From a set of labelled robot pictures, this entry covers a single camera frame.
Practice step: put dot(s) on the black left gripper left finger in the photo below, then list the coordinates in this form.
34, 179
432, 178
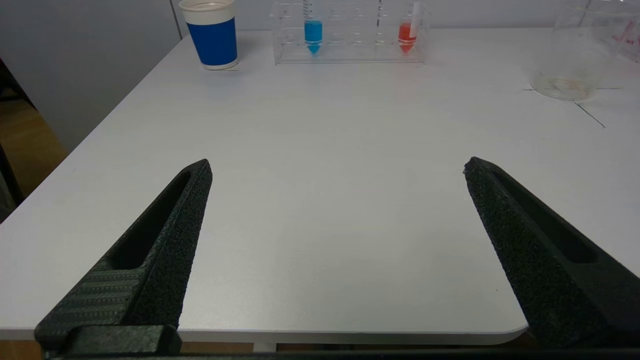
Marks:
160, 260

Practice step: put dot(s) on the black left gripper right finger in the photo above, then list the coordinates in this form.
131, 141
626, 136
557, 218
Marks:
540, 270

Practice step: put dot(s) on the clear glass beaker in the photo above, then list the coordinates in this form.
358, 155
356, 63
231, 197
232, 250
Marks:
562, 87

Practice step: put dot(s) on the red pigment test tube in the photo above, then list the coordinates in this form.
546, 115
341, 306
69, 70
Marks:
406, 36

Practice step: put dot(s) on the blue pigment test tube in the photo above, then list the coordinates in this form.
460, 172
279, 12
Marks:
313, 32

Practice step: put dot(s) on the blue white paper cup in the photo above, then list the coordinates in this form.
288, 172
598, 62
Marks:
215, 42

